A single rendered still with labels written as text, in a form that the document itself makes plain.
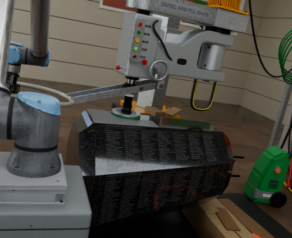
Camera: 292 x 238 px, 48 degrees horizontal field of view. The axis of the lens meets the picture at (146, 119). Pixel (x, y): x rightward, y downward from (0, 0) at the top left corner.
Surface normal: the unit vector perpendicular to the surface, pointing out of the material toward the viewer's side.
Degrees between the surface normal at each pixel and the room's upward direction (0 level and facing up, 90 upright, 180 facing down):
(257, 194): 90
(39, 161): 67
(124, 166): 45
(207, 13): 90
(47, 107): 82
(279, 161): 90
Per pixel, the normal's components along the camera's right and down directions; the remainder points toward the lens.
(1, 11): 0.63, -0.15
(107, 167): 0.37, -0.47
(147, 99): -0.63, 0.07
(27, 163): 0.07, -0.13
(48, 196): 0.29, 0.29
